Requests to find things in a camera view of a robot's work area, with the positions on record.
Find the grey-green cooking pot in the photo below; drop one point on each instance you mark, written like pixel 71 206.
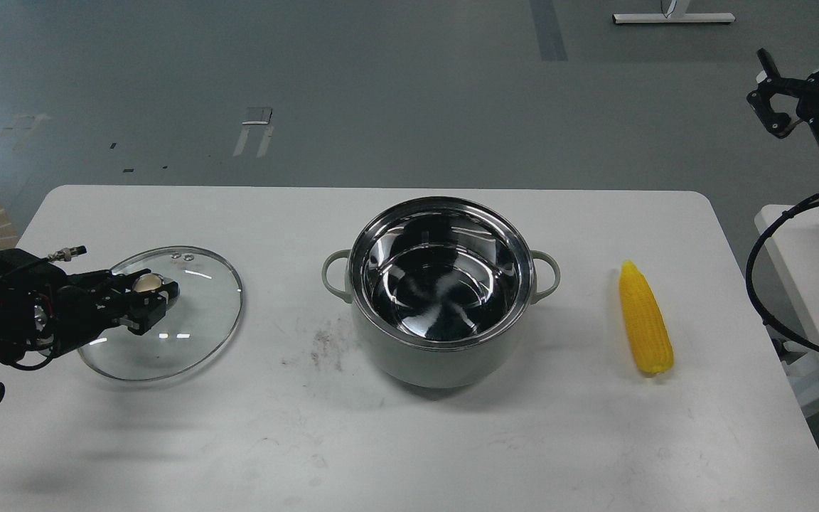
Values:
pixel 436 286

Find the white furniture base bar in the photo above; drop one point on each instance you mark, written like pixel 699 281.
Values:
pixel 674 19

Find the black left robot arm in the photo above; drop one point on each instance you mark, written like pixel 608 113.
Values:
pixel 46 313

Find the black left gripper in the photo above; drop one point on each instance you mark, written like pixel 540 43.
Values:
pixel 46 313

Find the yellow corn cob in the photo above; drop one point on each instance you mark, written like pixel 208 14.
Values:
pixel 647 334

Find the glass pot lid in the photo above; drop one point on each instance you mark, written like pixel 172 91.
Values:
pixel 196 325

